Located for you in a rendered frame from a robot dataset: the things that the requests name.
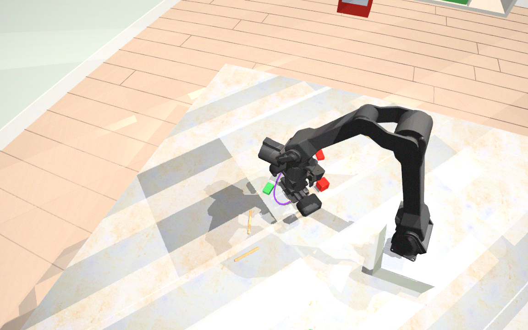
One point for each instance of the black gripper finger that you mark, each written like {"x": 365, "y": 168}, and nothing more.
{"x": 284, "y": 189}
{"x": 292, "y": 198}

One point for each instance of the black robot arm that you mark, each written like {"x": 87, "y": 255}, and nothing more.
{"x": 408, "y": 142}

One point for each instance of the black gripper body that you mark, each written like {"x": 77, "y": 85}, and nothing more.
{"x": 307, "y": 204}

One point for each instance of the red cube with hole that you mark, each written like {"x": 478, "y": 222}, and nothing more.
{"x": 323, "y": 184}

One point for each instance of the green rounded block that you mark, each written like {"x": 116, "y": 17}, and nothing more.
{"x": 268, "y": 188}

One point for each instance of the red wooden block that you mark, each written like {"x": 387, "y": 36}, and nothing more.
{"x": 320, "y": 155}

